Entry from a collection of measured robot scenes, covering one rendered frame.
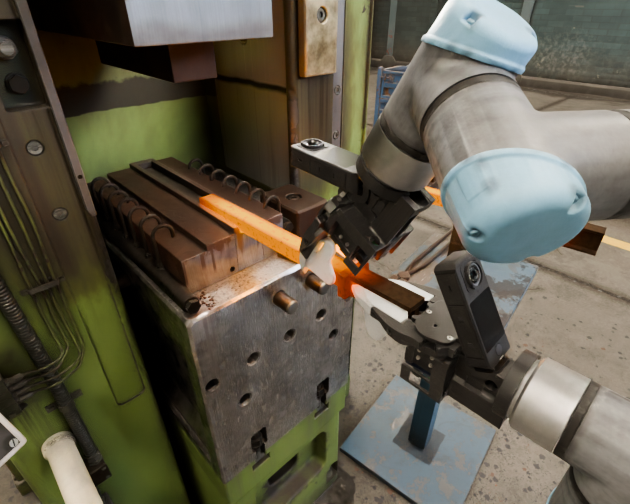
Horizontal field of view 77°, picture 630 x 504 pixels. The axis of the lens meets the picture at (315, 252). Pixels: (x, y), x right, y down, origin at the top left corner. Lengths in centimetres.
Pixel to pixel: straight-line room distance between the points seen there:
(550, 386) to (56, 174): 66
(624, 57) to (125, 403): 782
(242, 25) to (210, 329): 43
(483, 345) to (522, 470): 125
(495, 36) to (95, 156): 90
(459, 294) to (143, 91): 87
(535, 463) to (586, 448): 127
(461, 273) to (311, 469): 102
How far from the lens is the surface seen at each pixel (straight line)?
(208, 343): 67
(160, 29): 56
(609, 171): 30
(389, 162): 37
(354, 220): 43
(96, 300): 79
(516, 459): 167
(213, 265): 67
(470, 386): 47
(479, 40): 32
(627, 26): 803
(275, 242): 59
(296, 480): 131
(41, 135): 67
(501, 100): 30
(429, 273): 109
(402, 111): 35
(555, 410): 42
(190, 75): 69
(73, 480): 86
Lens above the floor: 132
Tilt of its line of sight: 32 degrees down
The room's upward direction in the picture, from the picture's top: straight up
